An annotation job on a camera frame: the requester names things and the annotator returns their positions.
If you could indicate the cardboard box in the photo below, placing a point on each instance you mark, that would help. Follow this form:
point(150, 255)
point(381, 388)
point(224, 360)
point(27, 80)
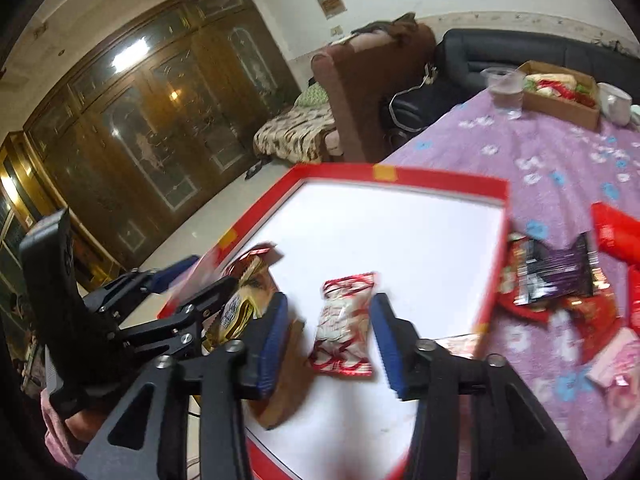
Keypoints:
point(560, 110)

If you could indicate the brown wooden side table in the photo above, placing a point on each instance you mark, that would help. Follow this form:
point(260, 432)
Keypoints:
point(365, 90)

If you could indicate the clear glass cup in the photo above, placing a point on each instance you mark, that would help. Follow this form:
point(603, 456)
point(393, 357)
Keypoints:
point(505, 95)

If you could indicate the wall socket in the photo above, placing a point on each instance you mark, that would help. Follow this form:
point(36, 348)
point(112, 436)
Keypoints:
point(338, 30)

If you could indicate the black sofa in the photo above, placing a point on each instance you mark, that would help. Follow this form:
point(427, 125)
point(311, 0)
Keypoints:
point(500, 45)

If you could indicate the wooden glass-door cabinet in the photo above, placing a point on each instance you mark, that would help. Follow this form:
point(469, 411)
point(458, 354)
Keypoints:
point(150, 110)

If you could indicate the black bag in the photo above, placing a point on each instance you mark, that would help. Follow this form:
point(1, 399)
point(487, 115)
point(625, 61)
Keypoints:
point(425, 107)

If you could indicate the red and white snack packet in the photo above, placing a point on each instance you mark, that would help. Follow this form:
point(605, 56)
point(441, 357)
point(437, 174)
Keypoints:
point(340, 330)

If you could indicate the dark clothing pile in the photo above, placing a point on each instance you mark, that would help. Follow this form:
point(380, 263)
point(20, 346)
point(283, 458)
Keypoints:
point(385, 27)

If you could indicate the small wall frame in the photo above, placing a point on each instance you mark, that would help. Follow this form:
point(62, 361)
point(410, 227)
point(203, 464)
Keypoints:
point(331, 3)

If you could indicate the purple floral tablecloth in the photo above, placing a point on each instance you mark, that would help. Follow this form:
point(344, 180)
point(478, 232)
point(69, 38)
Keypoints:
point(550, 170)

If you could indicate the shiny pink snack packet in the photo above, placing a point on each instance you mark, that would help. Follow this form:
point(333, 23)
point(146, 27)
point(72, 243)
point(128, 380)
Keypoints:
point(460, 346)

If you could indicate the golden display cabinet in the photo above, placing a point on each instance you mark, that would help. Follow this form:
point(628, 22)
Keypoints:
point(20, 190)

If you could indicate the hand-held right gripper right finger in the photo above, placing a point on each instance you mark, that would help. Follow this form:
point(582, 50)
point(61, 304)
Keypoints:
point(392, 345)

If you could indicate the black phone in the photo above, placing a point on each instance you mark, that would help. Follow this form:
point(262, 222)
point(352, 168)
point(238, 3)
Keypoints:
point(254, 170)

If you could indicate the plain red snack packet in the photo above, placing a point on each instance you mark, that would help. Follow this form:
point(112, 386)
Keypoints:
point(617, 232)

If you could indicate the pile of assorted snack packets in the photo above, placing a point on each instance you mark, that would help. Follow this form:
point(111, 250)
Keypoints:
point(560, 87)

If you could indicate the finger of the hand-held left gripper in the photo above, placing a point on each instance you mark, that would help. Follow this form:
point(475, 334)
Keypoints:
point(200, 305)
point(172, 271)

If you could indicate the person's left forearm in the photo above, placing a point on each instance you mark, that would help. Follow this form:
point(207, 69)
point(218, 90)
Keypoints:
point(62, 430)

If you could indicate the white mug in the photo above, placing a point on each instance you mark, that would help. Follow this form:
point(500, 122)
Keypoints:
point(615, 105)

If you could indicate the red box with white inside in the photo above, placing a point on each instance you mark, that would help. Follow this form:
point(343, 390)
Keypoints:
point(400, 240)

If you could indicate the red patterned snack packet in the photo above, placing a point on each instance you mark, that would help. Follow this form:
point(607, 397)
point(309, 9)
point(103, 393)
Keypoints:
point(590, 322)

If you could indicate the brown patterned blanket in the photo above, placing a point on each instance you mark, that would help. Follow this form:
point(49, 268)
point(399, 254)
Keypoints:
point(290, 135)

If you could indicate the light green cloth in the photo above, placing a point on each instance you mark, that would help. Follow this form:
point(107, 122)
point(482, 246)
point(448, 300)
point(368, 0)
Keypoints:
point(636, 115)

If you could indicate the gold snack packet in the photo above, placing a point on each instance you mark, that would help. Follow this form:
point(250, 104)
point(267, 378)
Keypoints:
point(245, 305)

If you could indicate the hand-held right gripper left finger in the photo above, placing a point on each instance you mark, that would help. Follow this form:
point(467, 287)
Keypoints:
point(272, 345)

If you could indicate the black and purple snack packet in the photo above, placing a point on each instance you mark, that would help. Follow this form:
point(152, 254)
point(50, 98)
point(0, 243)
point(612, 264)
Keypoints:
point(555, 270)

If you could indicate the green pillow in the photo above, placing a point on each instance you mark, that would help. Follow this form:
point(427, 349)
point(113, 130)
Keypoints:
point(311, 95)

